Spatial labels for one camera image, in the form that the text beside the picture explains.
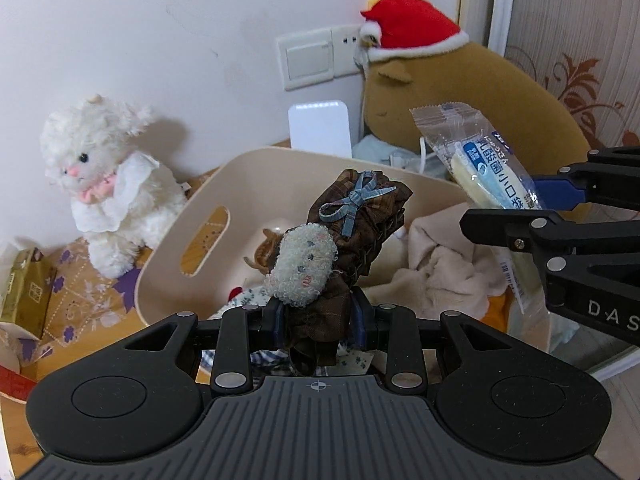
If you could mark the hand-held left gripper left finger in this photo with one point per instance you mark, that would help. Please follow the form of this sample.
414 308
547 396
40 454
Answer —
278 327

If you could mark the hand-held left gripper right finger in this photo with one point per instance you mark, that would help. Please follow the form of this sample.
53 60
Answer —
357 322

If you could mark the beige antler hair clip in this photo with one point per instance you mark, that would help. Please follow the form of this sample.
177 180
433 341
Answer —
262 252

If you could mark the orange bottle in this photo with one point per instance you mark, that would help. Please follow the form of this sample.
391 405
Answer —
497 312

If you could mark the light blue cloth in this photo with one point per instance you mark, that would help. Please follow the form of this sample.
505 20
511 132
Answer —
375 150

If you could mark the white plush lamb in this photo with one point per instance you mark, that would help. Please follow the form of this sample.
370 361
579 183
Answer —
110 200

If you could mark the brown plush with red hat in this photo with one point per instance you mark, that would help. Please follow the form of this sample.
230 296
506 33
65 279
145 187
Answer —
450 90

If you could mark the white wall switch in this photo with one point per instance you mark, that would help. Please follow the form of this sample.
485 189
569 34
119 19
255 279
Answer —
305 57

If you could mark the red milk carton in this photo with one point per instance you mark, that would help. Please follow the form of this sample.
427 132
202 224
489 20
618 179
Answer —
15 385

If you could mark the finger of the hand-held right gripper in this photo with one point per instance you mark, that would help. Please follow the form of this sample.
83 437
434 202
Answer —
560 192
500 222

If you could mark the beige storage basket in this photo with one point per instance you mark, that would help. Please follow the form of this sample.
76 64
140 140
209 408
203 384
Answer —
250 175

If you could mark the purple floral table mat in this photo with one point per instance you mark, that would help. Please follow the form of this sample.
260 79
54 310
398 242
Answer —
85 310

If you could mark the gold tissue box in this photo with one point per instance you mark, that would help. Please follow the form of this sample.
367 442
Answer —
30 295

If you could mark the blue checked floral garment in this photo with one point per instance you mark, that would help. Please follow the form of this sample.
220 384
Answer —
240 302

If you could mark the wooden desk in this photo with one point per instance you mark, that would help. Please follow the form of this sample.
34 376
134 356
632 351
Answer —
22 440

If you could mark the clear snack packet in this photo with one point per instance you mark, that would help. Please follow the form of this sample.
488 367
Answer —
480 175

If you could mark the white power adapter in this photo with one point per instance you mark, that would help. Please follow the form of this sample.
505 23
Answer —
320 127

